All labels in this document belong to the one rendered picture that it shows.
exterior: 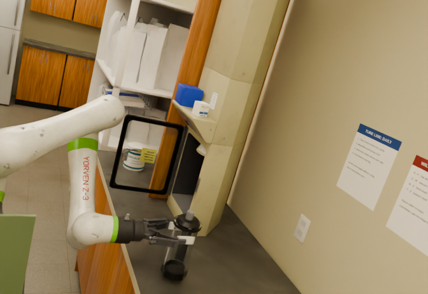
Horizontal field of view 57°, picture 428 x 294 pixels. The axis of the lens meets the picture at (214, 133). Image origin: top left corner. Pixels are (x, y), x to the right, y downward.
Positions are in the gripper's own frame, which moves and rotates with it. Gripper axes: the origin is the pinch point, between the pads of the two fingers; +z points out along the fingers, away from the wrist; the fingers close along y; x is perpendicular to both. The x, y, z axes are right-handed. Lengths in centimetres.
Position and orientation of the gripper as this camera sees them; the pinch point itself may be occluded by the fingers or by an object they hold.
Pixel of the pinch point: (183, 233)
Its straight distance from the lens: 152.3
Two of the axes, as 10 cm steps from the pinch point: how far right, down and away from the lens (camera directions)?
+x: -2.8, 9.3, 2.3
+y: -3.7, -3.3, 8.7
